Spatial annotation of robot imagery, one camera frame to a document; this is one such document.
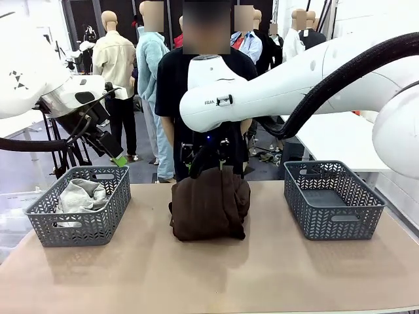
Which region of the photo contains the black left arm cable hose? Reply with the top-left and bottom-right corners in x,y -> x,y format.
0,116 -> 92,153

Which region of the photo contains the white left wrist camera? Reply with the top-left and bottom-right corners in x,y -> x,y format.
104,81 -> 129,101

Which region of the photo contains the person in black t-shirt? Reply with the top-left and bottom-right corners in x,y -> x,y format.
155,0 -> 259,183

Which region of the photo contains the light grey garment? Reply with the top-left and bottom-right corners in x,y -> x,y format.
55,178 -> 109,228

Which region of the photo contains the mannequin in light blue fleece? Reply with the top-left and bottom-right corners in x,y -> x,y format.
136,0 -> 176,183

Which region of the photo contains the grey perforated plastic basket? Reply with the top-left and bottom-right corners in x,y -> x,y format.
25,165 -> 132,248
283,160 -> 387,241

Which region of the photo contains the mannequin in red top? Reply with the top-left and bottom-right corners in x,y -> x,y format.
172,14 -> 184,49

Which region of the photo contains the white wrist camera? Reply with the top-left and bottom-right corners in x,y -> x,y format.
104,81 -> 129,101
181,142 -> 194,173

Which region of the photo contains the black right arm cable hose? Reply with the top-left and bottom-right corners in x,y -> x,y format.
258,32 -> 419,140

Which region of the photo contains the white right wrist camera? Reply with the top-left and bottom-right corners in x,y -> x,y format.
181,142 -> 194,173

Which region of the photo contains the mannequin in beige jacket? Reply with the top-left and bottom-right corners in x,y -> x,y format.
92,10 -> 138,162

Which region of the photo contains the mannequin in black shirt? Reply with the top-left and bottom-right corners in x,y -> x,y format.
299,10 -> 328,50

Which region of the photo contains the person's right forearm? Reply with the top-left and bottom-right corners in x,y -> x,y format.
161,116 -> 175,144

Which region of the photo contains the white work table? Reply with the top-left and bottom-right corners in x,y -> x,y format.
281,111 -> 392,173
0,109 -> 45,171

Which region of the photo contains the black camera tripod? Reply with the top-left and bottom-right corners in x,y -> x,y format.
41,111 -> 93,179

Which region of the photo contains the mannequin in dark suit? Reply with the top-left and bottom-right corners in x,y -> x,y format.
268,22 -> 285,71

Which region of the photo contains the dark brown garment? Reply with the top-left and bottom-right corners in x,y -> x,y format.
168,166 -> 251,242

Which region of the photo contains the mannequin in white shirt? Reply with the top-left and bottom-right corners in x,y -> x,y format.
282,8 -> 307,63

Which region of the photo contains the mannequin in black coat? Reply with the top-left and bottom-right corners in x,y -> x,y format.
252,9 -> 274,76

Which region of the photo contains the mannequin in pale blue shirt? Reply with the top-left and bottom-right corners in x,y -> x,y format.
230,5 -> 264,65

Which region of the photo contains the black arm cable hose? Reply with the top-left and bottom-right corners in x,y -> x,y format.
0,116 -> 92,153
258,32 -> 419,140

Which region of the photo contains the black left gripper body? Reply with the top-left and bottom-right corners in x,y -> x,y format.
55,101 -> 112,154

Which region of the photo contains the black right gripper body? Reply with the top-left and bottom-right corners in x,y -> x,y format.
197,122 -> 245,155

